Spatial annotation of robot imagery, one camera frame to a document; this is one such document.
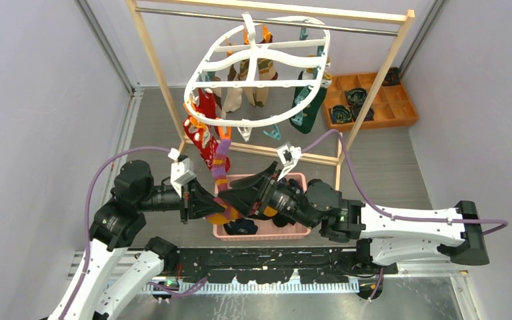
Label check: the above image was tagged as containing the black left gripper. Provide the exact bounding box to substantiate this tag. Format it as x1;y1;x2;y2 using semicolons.
139;175;226;223

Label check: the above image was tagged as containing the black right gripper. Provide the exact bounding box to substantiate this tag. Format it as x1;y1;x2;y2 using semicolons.
219;160;317;228

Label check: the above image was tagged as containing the navy santa sock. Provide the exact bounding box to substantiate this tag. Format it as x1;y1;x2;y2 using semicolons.
223;219;259;236

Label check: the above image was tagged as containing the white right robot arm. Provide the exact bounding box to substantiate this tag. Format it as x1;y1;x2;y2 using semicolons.
218;163;490;274

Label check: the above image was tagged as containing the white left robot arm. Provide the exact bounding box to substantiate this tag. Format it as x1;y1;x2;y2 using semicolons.
49;160;224;319

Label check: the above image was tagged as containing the white oval clip hanger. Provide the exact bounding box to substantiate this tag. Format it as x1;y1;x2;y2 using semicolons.
184;12;331;129

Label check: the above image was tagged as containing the pink perforated plastic basket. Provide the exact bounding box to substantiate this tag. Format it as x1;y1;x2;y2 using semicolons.
213;172;313;242

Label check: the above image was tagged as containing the red sock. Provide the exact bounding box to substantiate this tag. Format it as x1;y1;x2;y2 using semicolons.
182;88;231;176

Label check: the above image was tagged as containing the green sock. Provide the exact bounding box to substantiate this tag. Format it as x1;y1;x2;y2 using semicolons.
289;57;332;134

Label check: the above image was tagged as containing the striped beige maroon sock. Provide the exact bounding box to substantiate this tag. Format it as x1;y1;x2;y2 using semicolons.
221;26;280;113

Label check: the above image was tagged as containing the orange wooden divided tray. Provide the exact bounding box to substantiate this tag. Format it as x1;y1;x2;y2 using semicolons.
317;73;419;134

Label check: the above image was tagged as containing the rolled dark sock in tray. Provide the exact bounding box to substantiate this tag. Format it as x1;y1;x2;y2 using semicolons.
344;87;367;106

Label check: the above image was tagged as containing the metal hanging rod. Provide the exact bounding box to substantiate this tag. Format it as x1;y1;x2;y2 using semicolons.
135;7;397;37

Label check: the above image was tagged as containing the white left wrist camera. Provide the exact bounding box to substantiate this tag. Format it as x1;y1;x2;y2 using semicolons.
168;148;196;198

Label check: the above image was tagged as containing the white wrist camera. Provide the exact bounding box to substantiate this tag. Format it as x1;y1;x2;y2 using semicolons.
276;143;303;179
168;148;196;198

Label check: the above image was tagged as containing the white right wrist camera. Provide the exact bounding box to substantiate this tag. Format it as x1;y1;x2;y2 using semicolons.
276;143;303;179

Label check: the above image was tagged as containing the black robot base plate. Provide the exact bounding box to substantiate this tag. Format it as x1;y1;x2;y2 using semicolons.
159;247;398;284

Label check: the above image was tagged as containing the wooden clothes rack frame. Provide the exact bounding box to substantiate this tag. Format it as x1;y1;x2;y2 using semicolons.
125;0;415;191

